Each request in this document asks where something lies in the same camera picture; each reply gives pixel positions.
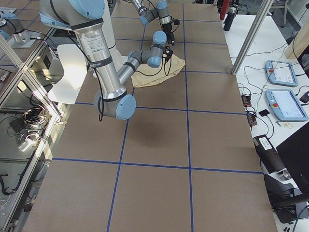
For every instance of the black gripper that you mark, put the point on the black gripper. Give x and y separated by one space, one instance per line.
169 31

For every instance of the cream long-sleeve printed shirt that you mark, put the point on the cream long-sleeve printed shirt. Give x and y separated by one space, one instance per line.
146 76

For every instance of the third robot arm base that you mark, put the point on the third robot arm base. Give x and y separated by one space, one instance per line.
11 28

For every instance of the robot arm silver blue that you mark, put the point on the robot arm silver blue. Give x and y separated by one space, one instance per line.
85 19
160 11

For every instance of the black lidded bottle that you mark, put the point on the black lidded bottle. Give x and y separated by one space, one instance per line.
229 19

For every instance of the red cylinder object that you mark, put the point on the red cylinder object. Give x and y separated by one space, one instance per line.
224 9

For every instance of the orange terminal block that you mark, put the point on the orange terminal block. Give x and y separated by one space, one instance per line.
246 99
251 117

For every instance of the white curved plastic sheet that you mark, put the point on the white curved plastic sheet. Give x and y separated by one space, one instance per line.
73 62

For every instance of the upper blue teach pendant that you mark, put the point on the upper blue teach pendant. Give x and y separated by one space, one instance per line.
281 73

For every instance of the blue teach pendant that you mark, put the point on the blue teach pendant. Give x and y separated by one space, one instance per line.
281 73
285 105

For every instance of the small black square pad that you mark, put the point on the small black square pad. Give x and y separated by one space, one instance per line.
264 113

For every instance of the lower blue teach pendant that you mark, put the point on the lower blue teach pendant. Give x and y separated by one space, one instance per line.
285 105

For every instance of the black computer mouse right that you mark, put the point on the black computer mouse right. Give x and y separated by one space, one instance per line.
305 98

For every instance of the black tube with label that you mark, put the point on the black tube with label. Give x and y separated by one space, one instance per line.
269 159

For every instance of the black desk device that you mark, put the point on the black desk device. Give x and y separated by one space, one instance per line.
286 195

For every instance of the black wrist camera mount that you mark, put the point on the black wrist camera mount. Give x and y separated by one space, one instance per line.
175 21
168 52

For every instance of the aluminium frame post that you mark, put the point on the aluminium frame post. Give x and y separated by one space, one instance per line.
258 20

